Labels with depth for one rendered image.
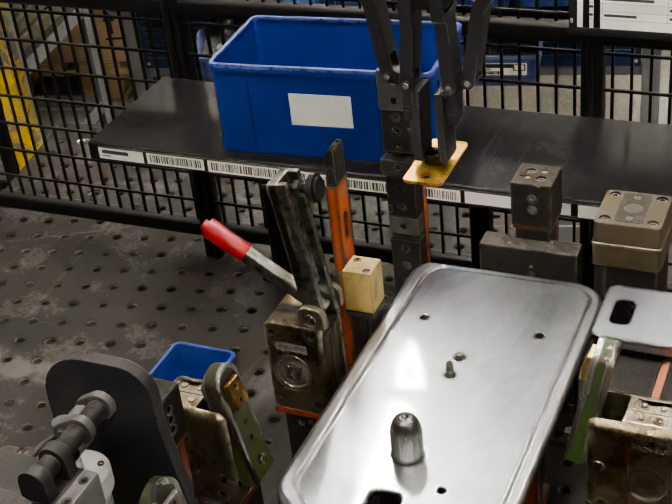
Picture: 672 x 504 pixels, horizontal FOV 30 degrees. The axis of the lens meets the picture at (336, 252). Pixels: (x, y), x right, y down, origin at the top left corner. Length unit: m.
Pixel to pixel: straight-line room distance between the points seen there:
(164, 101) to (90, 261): 0.40
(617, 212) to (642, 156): 0.19
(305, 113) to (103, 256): 0.65
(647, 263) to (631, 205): 0.07
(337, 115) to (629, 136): 0.38
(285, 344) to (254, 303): 0.65
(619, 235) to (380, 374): 0.32
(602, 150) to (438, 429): 0.54
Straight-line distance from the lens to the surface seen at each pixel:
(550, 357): 1.33
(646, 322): 1.38
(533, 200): 1.48
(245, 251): 1.31
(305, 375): 1.35
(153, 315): 2.00
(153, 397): 1.07
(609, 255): 1.46
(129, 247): 2.18
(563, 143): 1.66
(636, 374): 1.34
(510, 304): 1.40
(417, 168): 1.16
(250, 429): 1.21
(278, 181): 1.24
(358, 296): 1.37
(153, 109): 1.87
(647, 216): 1.45
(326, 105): 1.62
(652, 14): 1.65
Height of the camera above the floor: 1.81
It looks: 32 degrees down
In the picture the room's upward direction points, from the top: 7 degrees counter-clockwise
